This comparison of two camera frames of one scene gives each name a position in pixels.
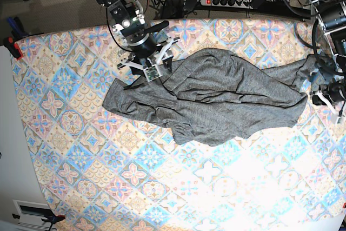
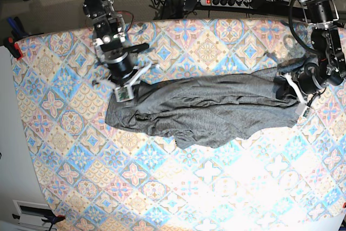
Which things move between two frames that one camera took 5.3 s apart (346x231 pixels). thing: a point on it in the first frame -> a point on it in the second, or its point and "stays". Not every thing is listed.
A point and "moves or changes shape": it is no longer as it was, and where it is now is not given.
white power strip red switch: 226,2 stays
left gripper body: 326,90 -> 307,80
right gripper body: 146,50 -> 120,58
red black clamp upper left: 14,48 stays
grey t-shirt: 210,97 moves or changes shape
